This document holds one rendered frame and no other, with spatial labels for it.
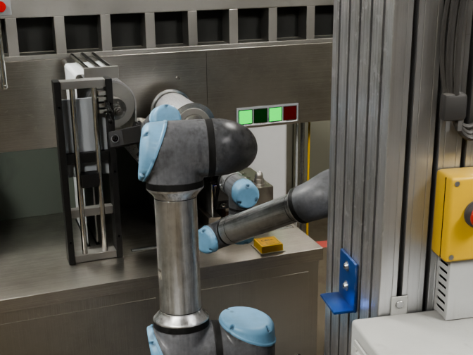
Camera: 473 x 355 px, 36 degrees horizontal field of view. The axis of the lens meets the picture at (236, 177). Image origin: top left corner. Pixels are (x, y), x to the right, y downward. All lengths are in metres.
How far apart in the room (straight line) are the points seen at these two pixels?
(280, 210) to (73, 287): 0.62
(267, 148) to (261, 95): 1.54
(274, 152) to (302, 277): 2.04
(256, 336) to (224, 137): 0.41
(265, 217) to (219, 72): 0.90
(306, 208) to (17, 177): 1.15
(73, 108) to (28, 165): 0.54
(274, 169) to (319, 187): 2.52
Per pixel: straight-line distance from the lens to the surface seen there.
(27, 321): 2.12
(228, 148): 1.41
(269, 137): 4.24
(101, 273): 2.13
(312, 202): 1.78
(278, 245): 2.22
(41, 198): 2.62
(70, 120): 2.11
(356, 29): 1.18
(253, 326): 1.52
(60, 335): 2.15
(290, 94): 2.77
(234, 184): 2.08
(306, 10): 2.76
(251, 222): 1.91
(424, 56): 1.08
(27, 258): 2.29
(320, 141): 5.04
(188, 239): 1.45
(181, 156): 1.39
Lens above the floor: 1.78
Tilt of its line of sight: 17 degrees down
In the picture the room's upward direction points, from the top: 1 degrees counter-clockwise
